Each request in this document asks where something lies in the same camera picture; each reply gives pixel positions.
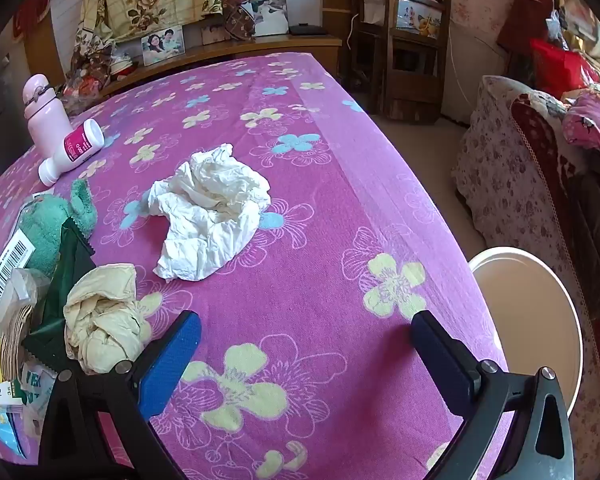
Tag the dark wooden chair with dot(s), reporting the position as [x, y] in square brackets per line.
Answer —
[410, 75]

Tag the blue plastic packet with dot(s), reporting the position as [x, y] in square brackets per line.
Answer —
[0, 430]

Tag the white round trash bin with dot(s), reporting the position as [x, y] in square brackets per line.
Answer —
[525, 320]

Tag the crumpled beige paper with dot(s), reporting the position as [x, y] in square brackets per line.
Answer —
[100, 320]

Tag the white bottle with pink label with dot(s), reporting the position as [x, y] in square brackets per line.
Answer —
[75, 147]

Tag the purple floral bedspread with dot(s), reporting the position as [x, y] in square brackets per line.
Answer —
[305, 210]

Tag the crumpled white tissue paper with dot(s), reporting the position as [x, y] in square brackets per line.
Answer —
[205, 210]

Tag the sofa with floral cover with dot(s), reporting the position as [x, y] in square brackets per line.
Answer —
[505, 170]

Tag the green plush toy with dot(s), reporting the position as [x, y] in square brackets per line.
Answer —
[47, 230]

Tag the clear bag of brown paper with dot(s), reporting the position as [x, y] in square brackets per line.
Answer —
[17, 310]

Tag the unframed portrait photo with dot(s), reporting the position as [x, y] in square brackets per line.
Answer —
[270, 15]

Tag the wooden cabinet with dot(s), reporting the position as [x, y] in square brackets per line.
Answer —
[260, 47]

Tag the black flat box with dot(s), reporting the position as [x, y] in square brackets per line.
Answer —
[307, 29]

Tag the red wall banner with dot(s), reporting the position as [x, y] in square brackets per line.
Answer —
[30, 7]

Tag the brown patterned cloth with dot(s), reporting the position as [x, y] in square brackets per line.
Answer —
[237, 5]

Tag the white barcode label package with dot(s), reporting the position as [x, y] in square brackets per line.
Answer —
[7, 265]

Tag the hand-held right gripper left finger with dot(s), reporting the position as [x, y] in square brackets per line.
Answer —
[170, 360]

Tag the dark green wrapper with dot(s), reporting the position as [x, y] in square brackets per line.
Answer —
[65, 300]

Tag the pink fringed blanket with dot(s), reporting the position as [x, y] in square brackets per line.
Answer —
[592, 120]

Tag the framed couple photo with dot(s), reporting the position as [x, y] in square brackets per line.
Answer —
[162, 46]

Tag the framed flower picture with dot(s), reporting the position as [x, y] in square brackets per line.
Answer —
[420, 17]

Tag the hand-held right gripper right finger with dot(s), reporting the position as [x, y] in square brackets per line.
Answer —
[440, 360]

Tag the pink water bottle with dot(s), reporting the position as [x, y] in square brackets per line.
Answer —
[42, 115]

